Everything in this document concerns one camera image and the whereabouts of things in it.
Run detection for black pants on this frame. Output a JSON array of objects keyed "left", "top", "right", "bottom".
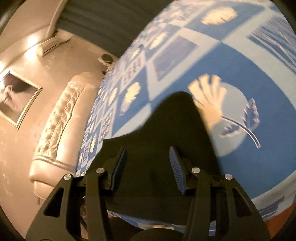
[{"left": 98, "top": 92, "right": 220, "bottom": 225}]

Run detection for cream tufted headboard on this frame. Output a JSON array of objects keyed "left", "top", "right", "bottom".
[{"left": 29, "top": 72, "right": 103, "bottom": 200}]

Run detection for dark round knee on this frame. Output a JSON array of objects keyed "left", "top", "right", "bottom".
[{"left": 130, "top": 228, "right": 183, "bottom": 241}]

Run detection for small desk fan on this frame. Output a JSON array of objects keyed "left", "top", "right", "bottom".
[{"left": 98, "top": 53, "right": 115, "bottom": 70}]

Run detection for blue patterned bed sheet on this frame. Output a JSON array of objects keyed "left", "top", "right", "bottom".
[{"left": 76, "top": 1, "right": 295, "bottom": 235}]

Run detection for dark green curtain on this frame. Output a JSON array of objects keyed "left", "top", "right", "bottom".
[{"left": 57, "top": 0, "right": 171, "bottom": 58}]

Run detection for framed wall picture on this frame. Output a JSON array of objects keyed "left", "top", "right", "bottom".
[{"left": 1, "top": 69, "right": 43, "bottom": 130}]

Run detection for white wall air conditioner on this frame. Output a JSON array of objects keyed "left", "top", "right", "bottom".
[{"left": 36, "top": 36, "right": 70, "bottom": 58}]

